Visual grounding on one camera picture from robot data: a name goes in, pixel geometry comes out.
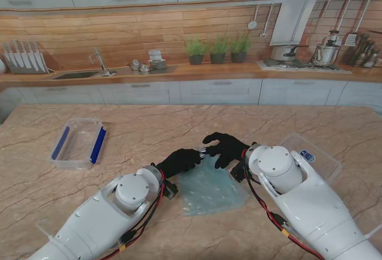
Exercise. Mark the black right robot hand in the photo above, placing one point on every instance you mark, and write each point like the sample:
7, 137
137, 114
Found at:
231, 149

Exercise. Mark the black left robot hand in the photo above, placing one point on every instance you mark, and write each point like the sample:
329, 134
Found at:
179, 161

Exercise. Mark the clear bubble film sheet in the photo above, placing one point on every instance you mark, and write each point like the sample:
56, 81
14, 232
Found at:
212, 191

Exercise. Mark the clear crate with blue clips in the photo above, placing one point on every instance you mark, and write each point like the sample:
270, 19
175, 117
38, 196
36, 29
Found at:
79, 143

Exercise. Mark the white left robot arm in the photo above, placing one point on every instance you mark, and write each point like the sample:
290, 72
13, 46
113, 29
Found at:
95, 221

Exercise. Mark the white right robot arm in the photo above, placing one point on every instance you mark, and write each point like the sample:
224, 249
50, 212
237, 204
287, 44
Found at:
313, 209

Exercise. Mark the clear lid with blue label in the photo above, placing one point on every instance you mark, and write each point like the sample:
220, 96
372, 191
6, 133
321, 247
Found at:
325, 158

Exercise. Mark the potted green herb plant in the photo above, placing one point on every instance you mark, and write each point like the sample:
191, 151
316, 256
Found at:
196, 51
239, 49
218, 51

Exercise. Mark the stack of white dishes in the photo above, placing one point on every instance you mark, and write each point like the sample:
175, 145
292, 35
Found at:
157, 61

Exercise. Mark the steel sink faucet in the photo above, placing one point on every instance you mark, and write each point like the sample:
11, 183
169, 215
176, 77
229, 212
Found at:
101, 61

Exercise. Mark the dark kitchen sink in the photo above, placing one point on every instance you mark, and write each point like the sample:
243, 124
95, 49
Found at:
76, 75

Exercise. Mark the knife block with knives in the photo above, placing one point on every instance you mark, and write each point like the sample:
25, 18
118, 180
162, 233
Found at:
24, 60

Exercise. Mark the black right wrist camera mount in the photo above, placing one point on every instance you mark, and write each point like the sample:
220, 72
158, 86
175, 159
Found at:
238, 173

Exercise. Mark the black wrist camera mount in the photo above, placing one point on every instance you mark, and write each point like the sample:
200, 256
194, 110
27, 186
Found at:
238, 173
170, 190

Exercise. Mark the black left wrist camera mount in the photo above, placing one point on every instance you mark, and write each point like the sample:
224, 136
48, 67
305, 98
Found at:
170, 190

